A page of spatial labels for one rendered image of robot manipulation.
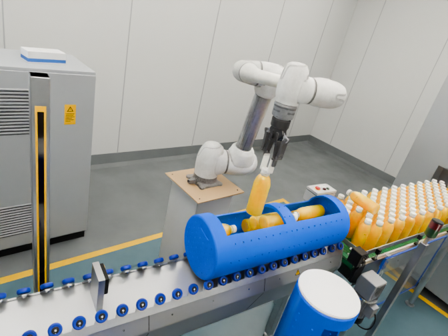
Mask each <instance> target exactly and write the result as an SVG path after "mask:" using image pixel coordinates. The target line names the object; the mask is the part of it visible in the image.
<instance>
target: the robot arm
mask: <svg viewBox="0 0 448 336"><path fill-rule="evenodd" d="M232 72H233V76H234V78H236V80H238V81H240V82H242V83H246V84H248V85H252V86H254V90H255V94H254V96H253V100H252V102H251V105H250V108H249V110H248V113H247V116H246V118H245V122H244V124H243V127H242V130H241V132H240V135H239V138H238V140H237V142H236V143H234V144H232V146H231V147H230V148H229V150H224V148H223V146H222V145H221V144H220V143H218V142H216V141H207V142H205V143H204V144H203V145H202V146H201V148H200V150H199V152H198V154H197V158H196V162H195V170H194V174H187V175H186V178H188V180H187V181H188V183H190V184H196V186H198V188H199V189H200V190H204V189H208V188H211V187H217V186H222V185H223V183H222V182H220V181H218V180H217V176H218V175H220V174H223V173H224V174H229V175H246V174H250V173H252V172H254V170H255V169H256V168H257V157H256V155H255V154H254V150H253V148H252V146H253V144H254V141H255V138H256V136H257V134H258V131H259V128H260V126H261V124H262V121H263V119H264V117H265V114H266V112H267V109H268V107H269V104H270V102H271V99H272V98H274V97H275V102H274V106H273V110H272V112H271V113H272V115H273V116H272V119H271V126H270V127H265V134H264V137H263V142H262V146H261V150H263V156H262V162H261V166H260V169H262V167H266V166H267V163H268V160H269V156H270V150H271V148H272V145H273V143H275V146H274V151H273V158H271V160H270V162H269V166H268V170H267V174H272V173H273V170H274V167H275V166H276V164H277V160H282V158H283V155H284V153H285V150H286V148H287V144H288V143H289V142H290V139H288V138H287V136H286V134H287V130H288V128H289V126H290V123H291V120H293V119H294V116H295V112H296V110H297V106H298V104H307V105H311V106H314V107H320V108H326V109H333V108H337V107H340V106H341V105H342V104H344V102H345V100H346V98H347V92H346V88H345V87H344V86H343V85H342V84H340V83H338V82H336V81H332V80H330V79H325V78H320V77H316V78H312V77H309V69H308V66H307V65H306V64H303V63H300V62H294V61H293V62H289V63H287V64H286V66H285V67H283V66H281V65H278V64H275V63H270V62H266V61H250V60H248V61H245V60H240V61H238V62H236V63H235V64H234V66H233V71H232Z"/></svg>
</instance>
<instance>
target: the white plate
mask: <svg viewBox="0 0 448 336"><path fill-rule="evenodd" d="M298 286H299V290H300V292H301V294H302V296H303V297H304V298H305V300H306V301H307V302H308V303H309V304H310V305H311V306H312V307H313V308H315V309H316V310H318V311H319V312H321V313H322V314H324V315H327V316H329V317H332V318H336V319H351V318H354V317H355V316H356V315H357V314H358V313H359V311H360V308H361V303H360V300H359V297H358V295H357V294H356V292H355V290H354V289H353V288H352V286H350V284H348V283H347V282H346V281H345V280H343V279H342V278H340V277H339V276H337V275H335V274H333V273H331V272H328V271H324V270H321V269H310V270H306V271H304V272H303V273H302V274H301V275H300V277H299V280H298Z"/></svg>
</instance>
